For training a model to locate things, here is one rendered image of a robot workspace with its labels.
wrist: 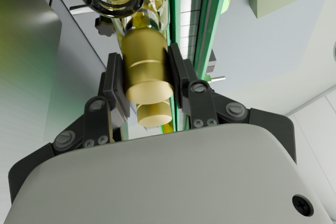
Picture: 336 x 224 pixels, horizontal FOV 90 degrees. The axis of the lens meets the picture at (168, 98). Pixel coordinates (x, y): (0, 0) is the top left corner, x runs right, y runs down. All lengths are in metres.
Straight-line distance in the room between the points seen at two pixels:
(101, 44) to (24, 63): 0.28
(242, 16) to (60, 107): 0.61
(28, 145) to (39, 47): 0.11
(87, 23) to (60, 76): 0.16
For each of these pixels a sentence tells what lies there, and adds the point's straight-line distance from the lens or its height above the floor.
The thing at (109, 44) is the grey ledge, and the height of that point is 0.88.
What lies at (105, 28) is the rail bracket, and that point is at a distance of 0.27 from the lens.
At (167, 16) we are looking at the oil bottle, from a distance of 0.17.
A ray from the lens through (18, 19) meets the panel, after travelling 0.24.
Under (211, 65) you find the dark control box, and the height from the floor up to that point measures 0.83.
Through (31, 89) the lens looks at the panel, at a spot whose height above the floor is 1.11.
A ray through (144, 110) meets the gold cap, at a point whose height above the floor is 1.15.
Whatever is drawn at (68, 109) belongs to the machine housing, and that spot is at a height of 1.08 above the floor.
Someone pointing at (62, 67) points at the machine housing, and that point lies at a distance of 0.34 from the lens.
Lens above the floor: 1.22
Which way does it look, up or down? 26 degrees down
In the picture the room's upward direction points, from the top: 170 degrees clockwise
